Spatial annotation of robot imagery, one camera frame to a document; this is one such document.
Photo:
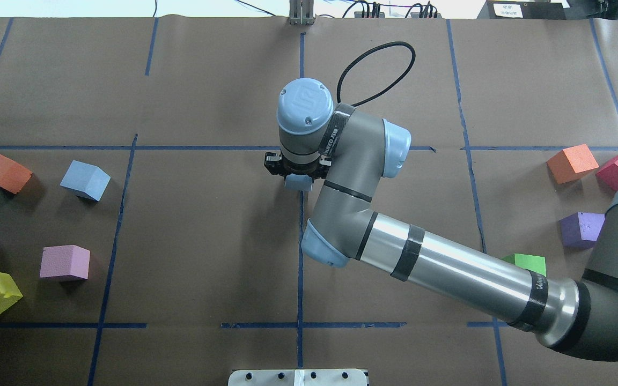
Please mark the light blue foam block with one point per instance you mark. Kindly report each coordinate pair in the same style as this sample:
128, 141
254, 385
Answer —
85, 180
298, 182

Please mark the orange foam block far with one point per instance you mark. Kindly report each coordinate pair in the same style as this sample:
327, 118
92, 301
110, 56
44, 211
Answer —
572, 163

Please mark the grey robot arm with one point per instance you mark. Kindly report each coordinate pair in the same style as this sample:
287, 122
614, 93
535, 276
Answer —
352, 151

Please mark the orange foam block near bin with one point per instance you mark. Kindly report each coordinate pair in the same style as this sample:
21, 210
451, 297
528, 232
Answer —
13, 176

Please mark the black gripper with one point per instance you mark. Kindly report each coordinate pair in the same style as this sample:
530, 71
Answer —
272, 164

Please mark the purple foam block far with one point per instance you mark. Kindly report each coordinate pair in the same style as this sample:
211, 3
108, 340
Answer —
581, 229

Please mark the aluminium frame post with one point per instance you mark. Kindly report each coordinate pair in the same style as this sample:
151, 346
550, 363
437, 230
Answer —
301, 12

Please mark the pink foam block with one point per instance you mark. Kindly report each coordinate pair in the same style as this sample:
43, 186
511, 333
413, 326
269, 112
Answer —
65, 263

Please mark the black power adapter box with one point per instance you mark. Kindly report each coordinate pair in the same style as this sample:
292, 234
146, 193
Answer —
522, 10

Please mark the green foam block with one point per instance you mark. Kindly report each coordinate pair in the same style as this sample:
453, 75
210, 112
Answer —
527, 261

